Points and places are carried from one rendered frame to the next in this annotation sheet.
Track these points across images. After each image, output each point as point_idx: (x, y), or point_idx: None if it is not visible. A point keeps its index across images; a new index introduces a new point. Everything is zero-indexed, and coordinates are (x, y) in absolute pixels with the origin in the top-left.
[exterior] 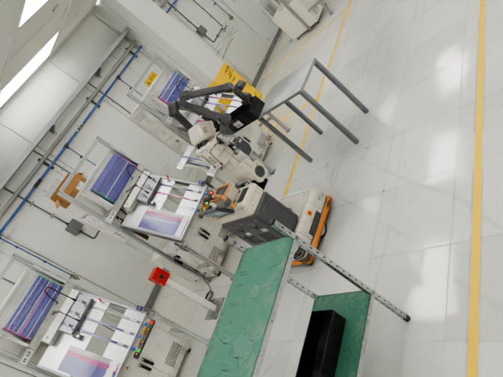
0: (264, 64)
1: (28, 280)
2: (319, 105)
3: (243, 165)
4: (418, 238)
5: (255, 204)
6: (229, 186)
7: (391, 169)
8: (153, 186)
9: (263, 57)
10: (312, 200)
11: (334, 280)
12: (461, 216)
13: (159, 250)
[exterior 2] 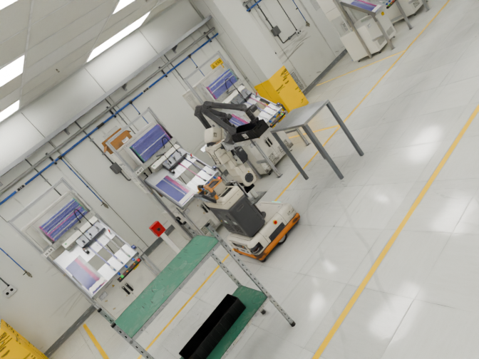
0: (324, 73)
1: (66, 199)
2: (316, 139)
3: (237, 169)
4: (331, 271)
5: (232, 202)
6: (219, 182)
7: (348, 211)
8: (177, 158)
9: (325, 67)
10: (281, 213)
11: (269, 279)
12: (363, 267)
13: (167, 209)
